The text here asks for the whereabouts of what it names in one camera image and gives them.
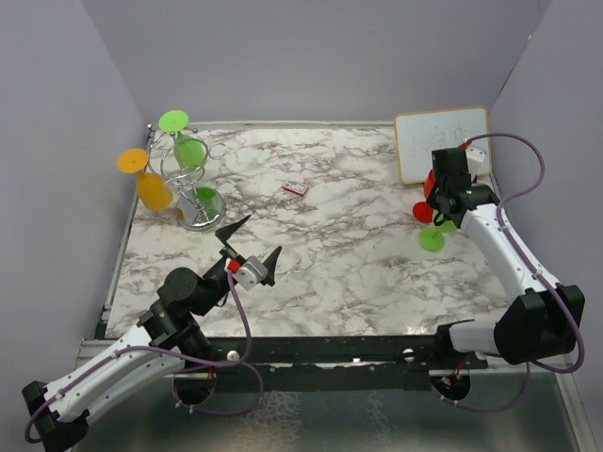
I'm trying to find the red wine glass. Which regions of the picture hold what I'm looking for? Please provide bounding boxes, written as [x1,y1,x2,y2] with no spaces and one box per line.
[413,170,435,224]

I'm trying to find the green wine glass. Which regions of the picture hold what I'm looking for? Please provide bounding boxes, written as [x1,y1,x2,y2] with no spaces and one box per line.
[418,220,457,252]
[158,109,206,171]

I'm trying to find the orange wine glass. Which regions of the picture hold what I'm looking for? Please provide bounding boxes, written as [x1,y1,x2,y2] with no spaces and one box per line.
[117,148,173,212]

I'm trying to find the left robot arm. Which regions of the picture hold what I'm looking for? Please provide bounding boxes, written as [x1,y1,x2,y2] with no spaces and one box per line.
[22,220,282,451]

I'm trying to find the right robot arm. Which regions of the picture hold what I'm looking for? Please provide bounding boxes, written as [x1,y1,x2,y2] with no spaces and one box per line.
[428,148,585,368]

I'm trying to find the chrome wine glass rack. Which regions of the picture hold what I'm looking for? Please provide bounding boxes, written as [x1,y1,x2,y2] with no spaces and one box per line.
[147,124,226,232]

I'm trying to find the small whiteboard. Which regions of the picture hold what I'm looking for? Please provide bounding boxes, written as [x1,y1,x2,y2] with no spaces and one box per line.
[394,106,489,185]

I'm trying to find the small red white box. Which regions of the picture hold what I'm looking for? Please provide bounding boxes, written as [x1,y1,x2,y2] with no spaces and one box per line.
[283,181,308,197]

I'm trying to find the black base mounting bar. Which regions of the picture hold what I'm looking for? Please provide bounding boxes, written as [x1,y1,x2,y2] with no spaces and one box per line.
[169,333,489,392]

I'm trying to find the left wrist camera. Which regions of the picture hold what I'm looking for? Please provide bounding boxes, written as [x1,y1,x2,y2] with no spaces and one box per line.
[225,256,269,291]

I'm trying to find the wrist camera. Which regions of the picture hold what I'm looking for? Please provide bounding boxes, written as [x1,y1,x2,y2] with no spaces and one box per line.
[225,256,269,291]
[464,145,489,179]

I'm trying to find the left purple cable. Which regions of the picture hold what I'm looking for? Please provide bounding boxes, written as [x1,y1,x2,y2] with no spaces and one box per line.
[24,270,265,444]

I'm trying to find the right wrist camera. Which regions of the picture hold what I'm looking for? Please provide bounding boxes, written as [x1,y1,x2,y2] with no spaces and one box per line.
[464,145,489,179]

